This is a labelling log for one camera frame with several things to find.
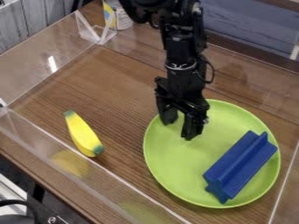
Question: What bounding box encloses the black cable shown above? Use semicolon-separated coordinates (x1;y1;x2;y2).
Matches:
0;199;44;224

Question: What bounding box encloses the white can with label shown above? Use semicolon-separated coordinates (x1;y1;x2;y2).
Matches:
102;0;134;31

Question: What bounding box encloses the blue plastic block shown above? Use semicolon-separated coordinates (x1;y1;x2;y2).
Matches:
203;130;278;204

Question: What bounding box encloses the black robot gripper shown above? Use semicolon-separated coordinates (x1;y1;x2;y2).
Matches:
154;67;211;141

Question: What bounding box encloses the green round plate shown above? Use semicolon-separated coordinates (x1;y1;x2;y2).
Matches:
143;100;281;208

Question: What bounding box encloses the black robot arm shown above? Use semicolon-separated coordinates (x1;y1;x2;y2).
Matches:
119;0;215;140

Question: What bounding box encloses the clear acrylic enclosure wall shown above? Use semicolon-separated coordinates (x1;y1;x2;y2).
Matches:
0;9;299;224

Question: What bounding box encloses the yellow toy banana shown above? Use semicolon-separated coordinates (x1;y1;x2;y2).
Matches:
64;110;104;158

